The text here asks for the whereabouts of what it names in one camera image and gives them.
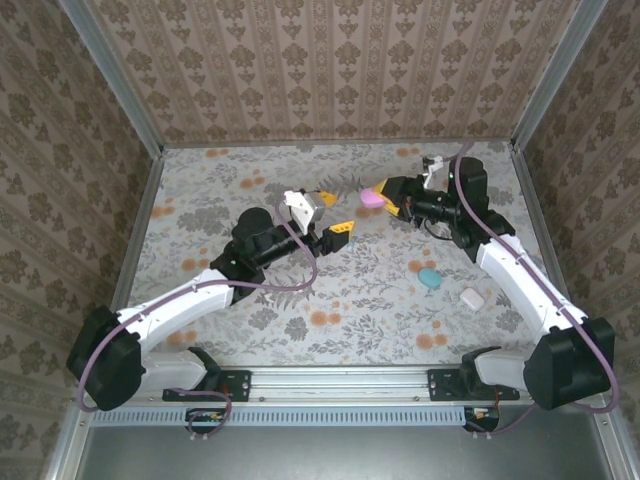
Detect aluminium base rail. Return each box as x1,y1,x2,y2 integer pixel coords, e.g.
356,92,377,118
142,366,531,405

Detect small black controller board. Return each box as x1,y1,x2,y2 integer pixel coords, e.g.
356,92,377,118
185,407,226,427
464,407,501,431

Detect blue earbuds charging case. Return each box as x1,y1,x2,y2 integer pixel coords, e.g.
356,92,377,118
417,267,445,290

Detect aluminium back frame rail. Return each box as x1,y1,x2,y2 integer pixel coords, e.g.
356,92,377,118
162,138,514,150

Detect aluminium corner post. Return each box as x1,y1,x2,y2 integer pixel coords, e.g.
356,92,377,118
509,0,611,151
58,0,166,154

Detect pink earbuds charging case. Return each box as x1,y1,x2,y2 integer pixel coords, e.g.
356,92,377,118
359,187,387,211

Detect grey metal panel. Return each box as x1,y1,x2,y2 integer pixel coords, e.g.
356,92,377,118
49,424,626,480

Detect aluminium side frame rail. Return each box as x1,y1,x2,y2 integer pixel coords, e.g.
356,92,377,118
47,147,166,480
509,142,640,480

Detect white earbuds charging case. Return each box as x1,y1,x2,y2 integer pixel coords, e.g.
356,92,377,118
459,287,485,311

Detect grey slotted cable duct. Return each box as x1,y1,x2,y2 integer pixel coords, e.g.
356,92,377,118
92,404,501,427

